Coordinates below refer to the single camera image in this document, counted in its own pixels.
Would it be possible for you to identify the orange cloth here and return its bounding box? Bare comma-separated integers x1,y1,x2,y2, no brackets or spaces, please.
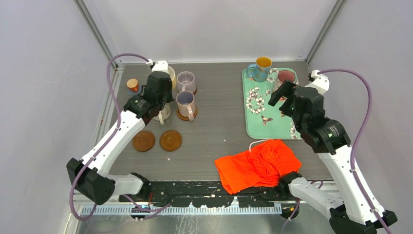
215,139,302,194

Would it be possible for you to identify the cream white mug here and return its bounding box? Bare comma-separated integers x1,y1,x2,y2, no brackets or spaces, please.
168,66,177,90

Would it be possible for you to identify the blue mug yellow inside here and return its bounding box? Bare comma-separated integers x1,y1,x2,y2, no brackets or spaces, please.
245,57,272,82

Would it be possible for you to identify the blue round coaster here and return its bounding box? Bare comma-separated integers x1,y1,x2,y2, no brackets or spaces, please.
126,86,142,96

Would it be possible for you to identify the white cord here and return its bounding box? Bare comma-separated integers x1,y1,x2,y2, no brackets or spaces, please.
248,139,269,153

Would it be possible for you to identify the lilac ceramic mug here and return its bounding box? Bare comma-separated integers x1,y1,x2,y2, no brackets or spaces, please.
176,71,197,93

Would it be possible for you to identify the green floral tray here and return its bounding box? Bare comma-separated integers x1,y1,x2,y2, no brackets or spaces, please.
242,68,301,140

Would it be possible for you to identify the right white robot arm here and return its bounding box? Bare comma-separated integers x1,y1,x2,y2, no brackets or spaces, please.
269,81,397,234

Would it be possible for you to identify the pink floral mug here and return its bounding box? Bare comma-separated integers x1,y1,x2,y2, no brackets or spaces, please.
272,70,296,92

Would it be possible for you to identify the green inside mug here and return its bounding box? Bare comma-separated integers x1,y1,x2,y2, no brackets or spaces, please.
153,103,171,125

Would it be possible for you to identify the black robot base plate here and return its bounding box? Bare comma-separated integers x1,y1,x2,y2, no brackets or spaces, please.
129,181,297,208

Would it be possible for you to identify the small tan cup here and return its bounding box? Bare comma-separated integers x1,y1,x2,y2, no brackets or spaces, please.
126,78,140,93

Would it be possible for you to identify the pink mug purple inside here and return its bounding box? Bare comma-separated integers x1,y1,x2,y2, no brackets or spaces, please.
176,91,197,117

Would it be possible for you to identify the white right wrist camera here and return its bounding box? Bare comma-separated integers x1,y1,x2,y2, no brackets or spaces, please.
305,70,330,95

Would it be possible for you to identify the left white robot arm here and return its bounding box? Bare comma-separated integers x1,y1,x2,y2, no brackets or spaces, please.
66,71,173,205

